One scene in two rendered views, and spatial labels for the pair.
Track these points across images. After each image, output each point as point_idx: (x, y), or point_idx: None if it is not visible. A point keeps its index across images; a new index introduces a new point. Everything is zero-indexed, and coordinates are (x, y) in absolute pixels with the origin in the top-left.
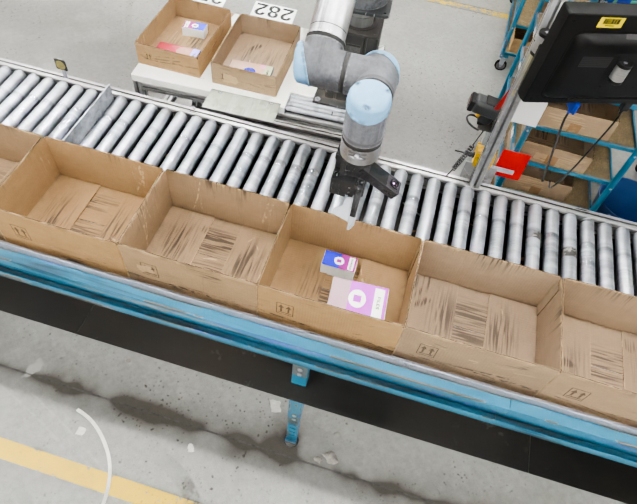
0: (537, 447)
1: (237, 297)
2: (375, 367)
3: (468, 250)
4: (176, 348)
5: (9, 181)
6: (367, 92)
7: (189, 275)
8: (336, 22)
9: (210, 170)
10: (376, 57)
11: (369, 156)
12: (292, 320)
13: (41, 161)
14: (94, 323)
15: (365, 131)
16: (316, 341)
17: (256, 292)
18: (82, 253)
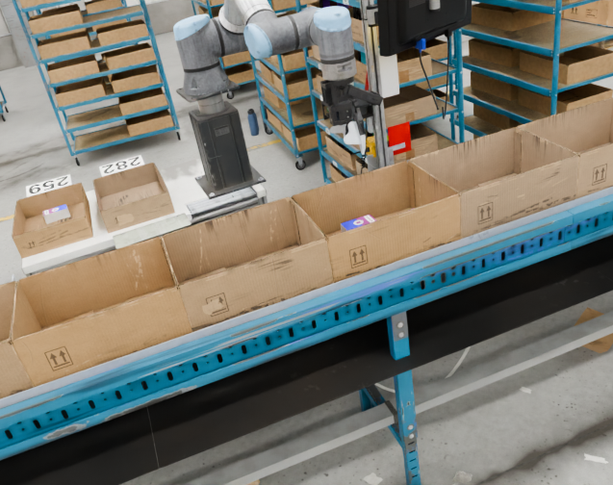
0: (606, 270)
1: (312, 275)
2: (462, 252)
3: (444, 148)
4: (270, 409)
5: (15, 320)
6: (328, 11)
7: (260, 278)
8: (264, 2)
9: None
10: (306, 10)
11: (353, 63)
12: (369, 268)
13: (26, 307)
14: (169, 448)
15: (344, 37)
16: (401, 268)
17: (328, 252)
18: (138, 338)
